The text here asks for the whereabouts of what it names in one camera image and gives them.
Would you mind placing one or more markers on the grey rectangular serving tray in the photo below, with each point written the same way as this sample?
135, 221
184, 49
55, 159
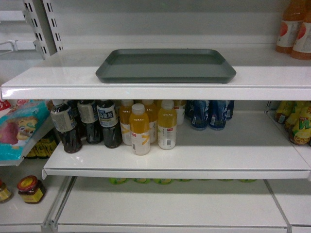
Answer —
165, 66

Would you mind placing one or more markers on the orange juice bottle back middle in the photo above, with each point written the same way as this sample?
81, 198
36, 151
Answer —
150, 109

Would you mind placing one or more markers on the orange juice bottle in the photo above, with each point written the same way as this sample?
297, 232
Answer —
139, 127
125, 112
167, 125
150, 109

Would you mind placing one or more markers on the orange juice bottle right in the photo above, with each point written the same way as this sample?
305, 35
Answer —
167, 125

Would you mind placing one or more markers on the orange juice bottle front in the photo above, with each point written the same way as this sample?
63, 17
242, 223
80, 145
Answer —
139, 127

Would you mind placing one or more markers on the orange juice bottle back left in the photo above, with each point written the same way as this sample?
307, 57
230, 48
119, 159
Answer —
125, 112

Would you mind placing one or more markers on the dark tea bottle right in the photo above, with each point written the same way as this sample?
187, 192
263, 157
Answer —
109, 122

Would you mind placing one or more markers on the dark tea bottle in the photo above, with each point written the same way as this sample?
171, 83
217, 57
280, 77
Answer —
66, 125
89, 117
109, 122

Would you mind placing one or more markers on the dark tea bottle middle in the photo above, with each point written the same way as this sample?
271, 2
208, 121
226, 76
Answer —
89, 117

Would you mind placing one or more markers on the dark tea bottle front left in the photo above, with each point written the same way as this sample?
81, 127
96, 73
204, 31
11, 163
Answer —
66, 125

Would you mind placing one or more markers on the white middle shelf board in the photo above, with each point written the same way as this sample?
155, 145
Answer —
251, 146

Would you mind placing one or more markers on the white shelf board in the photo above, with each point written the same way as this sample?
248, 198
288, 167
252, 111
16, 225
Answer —
262, 74
251, 146

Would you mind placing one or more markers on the white upper shelf board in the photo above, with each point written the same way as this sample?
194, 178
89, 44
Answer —
262, 74

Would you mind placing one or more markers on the teal snack package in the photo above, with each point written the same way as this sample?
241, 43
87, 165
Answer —
21, 127

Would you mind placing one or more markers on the yellow lemon tea pack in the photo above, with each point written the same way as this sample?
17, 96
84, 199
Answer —
301, 131

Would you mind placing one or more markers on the red lid sauce jar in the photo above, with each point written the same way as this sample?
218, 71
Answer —
31, 189

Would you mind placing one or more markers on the orange drink bottle top right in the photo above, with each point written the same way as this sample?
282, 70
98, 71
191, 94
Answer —
302, 46

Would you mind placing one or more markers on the orange drink bottle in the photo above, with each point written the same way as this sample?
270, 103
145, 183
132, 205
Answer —
290, 25
302, 46

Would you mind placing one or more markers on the orange drink bottle top left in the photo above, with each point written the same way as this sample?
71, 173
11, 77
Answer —
290, 25

